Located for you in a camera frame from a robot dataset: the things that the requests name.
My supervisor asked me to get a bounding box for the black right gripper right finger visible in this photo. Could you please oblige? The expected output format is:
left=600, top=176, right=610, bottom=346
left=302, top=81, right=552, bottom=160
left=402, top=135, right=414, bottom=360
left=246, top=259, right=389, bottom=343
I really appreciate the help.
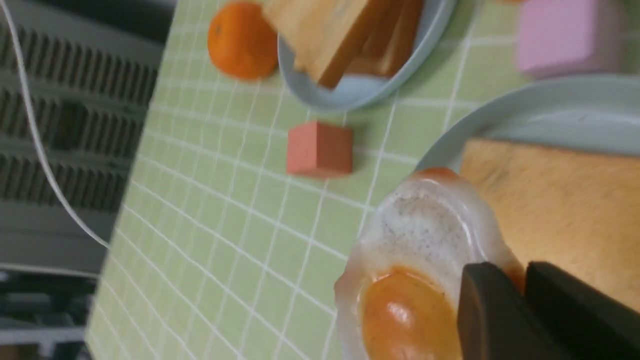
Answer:
left=525, top=261, right=640, bottom=360

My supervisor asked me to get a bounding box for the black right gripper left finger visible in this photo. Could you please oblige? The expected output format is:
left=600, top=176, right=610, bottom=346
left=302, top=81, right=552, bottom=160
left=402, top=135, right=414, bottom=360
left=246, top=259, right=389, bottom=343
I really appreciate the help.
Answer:
left=457, top=262, right=570, bottom=360

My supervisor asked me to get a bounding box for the fried egg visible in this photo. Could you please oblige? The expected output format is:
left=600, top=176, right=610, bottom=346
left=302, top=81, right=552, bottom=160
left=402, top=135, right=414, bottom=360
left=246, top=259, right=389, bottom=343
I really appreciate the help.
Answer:
left=334, top=167, right=525, bottom=360

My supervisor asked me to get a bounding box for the teal empty plate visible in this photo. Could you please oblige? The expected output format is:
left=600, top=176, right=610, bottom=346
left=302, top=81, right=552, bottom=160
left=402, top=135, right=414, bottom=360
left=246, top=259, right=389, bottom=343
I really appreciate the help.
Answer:
left=415, top=74, right=640, bottom=172

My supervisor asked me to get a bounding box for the salmon red cube block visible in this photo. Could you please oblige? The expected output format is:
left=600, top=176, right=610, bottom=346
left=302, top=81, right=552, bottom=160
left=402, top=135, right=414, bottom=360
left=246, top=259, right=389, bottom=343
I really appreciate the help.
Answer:
left=285, top=121, right=354, bottom=179

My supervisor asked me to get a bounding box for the light blue bread plate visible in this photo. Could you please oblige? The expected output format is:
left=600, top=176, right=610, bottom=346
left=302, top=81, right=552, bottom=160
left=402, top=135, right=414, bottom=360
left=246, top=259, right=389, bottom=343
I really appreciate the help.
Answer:
left=278, top=0, right=458, bottom=113

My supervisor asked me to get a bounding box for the green checkered tablecloth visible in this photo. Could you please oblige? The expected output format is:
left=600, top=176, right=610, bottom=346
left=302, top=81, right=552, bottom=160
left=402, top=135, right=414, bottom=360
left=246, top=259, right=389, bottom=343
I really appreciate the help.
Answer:
left=86, top=0, right=528, bottom=360

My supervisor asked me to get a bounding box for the pink cube block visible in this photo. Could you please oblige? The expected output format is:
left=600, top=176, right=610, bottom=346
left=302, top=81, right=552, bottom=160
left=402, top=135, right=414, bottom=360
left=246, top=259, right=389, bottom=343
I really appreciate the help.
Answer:
left=515, top=0, right=626, bottom=79

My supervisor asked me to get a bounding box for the orange mandarin fruit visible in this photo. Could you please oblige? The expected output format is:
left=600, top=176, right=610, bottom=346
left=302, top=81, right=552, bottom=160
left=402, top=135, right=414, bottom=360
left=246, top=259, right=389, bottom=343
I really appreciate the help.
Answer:
left=206, top=0, right=278, bottom=82

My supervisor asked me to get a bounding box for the grey vented cabinet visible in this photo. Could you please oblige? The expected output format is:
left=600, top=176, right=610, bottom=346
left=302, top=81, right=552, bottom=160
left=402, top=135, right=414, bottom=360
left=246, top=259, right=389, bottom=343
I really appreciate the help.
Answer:
left=0, top=0, right=163, bottom=277

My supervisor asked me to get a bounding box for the white cable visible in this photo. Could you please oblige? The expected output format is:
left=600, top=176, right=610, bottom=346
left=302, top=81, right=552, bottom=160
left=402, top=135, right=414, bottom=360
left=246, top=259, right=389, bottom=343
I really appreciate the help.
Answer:
left=0, top=0, right=110, bottom=249

